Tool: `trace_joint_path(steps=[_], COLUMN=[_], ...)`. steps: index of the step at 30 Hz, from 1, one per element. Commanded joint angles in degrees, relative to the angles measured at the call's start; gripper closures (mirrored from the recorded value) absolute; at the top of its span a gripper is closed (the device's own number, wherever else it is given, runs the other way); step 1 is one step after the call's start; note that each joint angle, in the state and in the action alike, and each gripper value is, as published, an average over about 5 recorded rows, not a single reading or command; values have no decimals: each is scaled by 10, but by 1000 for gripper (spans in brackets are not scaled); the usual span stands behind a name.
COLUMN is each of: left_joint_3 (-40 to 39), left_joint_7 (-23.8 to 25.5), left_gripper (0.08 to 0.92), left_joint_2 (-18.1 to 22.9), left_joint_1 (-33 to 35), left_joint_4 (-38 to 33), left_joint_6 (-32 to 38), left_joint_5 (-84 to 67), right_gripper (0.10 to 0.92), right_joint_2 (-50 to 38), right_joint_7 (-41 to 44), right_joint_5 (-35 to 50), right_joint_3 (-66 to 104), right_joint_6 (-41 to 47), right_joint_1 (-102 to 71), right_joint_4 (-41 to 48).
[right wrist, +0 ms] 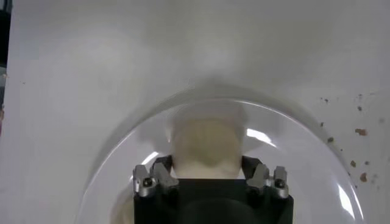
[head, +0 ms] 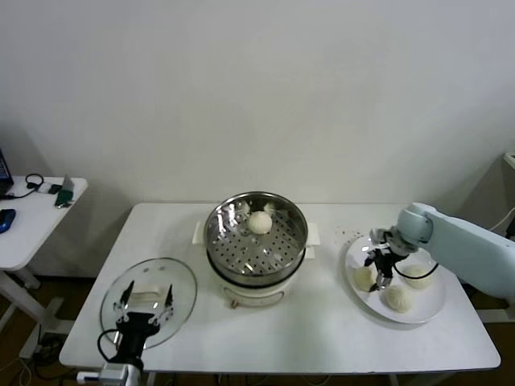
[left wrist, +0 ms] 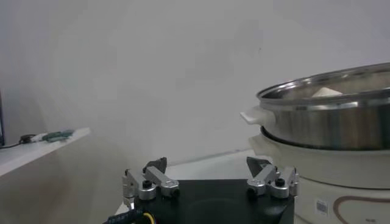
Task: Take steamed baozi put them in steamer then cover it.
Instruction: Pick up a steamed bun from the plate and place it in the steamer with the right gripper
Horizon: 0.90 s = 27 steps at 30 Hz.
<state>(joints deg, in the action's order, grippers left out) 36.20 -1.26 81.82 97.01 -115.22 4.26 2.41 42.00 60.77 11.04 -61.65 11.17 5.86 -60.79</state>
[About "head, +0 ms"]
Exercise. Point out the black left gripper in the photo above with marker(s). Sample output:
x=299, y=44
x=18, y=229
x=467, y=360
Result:
x=134, y=327

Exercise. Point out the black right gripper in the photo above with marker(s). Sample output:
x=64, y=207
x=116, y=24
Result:
x=385, y=263

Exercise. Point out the white steamed baozi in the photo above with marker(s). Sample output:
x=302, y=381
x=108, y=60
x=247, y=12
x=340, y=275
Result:
x=259, y=223
x=362, y=279
x=398, y=299
x=420, y=281

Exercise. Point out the round glass lid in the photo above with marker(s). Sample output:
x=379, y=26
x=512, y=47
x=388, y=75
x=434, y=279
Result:
x=120, y=281

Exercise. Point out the blue computer mouse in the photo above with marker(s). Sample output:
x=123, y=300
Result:
x=7, y=221

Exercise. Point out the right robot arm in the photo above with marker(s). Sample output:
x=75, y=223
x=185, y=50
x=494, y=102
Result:
x=462, y=249

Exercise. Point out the perforated steel steamer basket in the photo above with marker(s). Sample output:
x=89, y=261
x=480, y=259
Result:
x=225, y=225

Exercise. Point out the scattered dark crumbs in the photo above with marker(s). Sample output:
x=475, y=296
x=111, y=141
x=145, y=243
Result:
x=343, y=232

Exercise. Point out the white round plate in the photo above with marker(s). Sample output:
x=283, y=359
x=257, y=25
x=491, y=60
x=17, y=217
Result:
x=426, y=305

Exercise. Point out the white electric cooker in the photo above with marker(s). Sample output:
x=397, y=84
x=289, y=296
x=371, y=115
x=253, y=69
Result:
x=249, y=295

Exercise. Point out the floor power strip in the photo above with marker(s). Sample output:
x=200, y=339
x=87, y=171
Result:
x=50, y=343

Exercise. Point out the green grey small device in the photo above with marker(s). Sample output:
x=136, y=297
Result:
x=64, y=197

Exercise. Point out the white side table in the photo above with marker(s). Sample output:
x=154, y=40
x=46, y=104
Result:
x=36, y=225

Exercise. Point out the small white adapter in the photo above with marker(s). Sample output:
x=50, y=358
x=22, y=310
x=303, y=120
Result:
x=48, y=188

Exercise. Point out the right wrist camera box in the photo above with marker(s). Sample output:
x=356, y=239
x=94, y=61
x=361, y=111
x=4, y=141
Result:
x=380, y=237

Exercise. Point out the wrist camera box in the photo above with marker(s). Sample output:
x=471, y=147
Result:
x=114, y=374
x=380, y=237

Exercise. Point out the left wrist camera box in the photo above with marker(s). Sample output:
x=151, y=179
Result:
x=114, y=374

